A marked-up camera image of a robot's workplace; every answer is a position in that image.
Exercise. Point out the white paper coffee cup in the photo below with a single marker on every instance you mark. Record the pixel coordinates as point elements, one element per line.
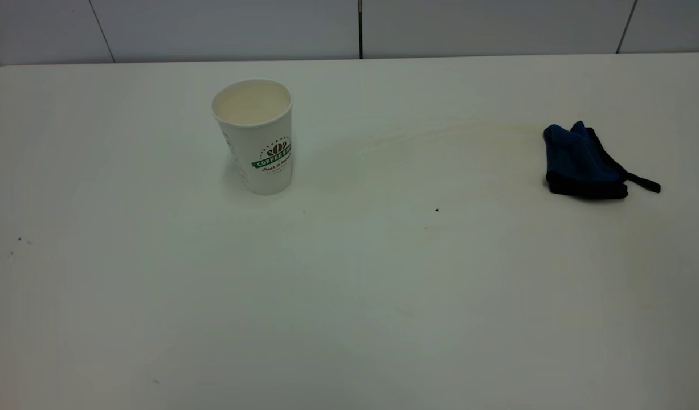
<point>255,142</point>

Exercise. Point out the blue and black cloth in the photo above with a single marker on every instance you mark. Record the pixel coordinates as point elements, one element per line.
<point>580,162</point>

